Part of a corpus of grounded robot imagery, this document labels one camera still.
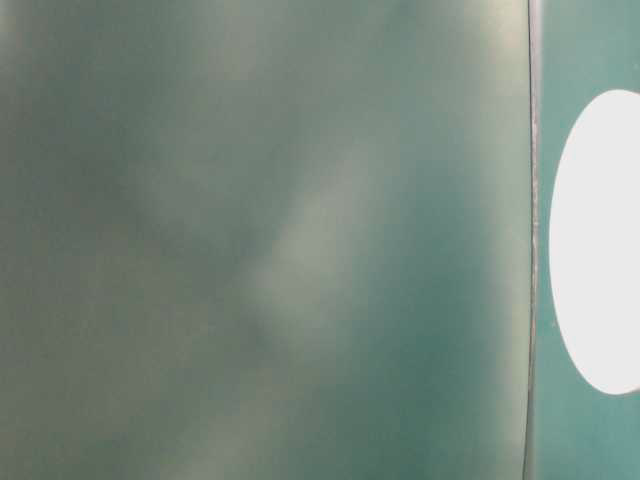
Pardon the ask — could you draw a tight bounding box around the white round bowl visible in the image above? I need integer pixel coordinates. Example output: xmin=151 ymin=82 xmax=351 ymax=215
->
xmin=548 ymin=89 xmax=639 ymax=395

